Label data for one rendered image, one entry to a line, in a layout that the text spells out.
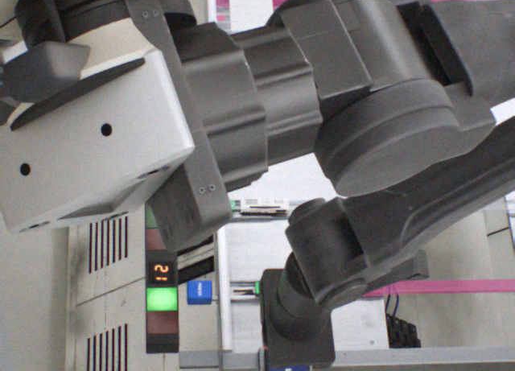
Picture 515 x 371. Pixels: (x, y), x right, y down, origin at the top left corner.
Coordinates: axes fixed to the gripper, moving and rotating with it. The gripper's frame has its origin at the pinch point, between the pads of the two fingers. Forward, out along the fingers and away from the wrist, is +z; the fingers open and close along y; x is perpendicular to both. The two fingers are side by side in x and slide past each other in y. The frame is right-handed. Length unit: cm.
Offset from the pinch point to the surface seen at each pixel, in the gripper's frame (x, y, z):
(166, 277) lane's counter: 11.5, 14.6, 13.5
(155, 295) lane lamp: 12.9, 12.2, 13.6
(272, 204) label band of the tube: -1.8, 23.0, 10.5
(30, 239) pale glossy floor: 33, 54, 82
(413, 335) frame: -30, 20, 49
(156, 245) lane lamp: 12.6, 18.9, 13.4
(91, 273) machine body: 22, 44, 75
